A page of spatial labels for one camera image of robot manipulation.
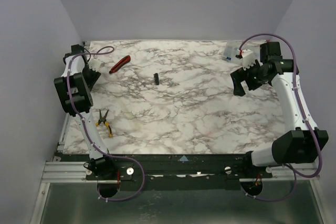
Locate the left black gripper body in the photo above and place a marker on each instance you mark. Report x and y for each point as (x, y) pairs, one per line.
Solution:
(92, 76)

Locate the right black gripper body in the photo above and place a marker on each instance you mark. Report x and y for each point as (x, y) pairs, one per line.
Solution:
(247, 79)

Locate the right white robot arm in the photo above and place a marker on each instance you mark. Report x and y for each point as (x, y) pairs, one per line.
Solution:
(302, 141)

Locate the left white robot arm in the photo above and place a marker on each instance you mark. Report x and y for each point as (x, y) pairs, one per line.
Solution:
(74, 91)

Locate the clear plastic parts box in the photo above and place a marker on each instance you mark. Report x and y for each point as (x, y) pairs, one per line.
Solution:
(231, 50)

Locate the red black utility knife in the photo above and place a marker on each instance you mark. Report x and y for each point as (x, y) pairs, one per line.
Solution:
(120, 64)

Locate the black pin header strip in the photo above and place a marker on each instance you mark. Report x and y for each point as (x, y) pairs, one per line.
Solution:
(156, 79)

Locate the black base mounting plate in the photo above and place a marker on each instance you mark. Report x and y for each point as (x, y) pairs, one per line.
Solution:
(168, 171)

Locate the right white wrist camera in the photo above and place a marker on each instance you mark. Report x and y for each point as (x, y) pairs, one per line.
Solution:
(247, 58)

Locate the yellow handled pliers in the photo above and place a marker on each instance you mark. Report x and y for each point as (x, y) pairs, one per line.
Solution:
(103, 120)

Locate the aluminium extrusion frame rail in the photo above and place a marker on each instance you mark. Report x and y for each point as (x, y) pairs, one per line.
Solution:
(63, 172)

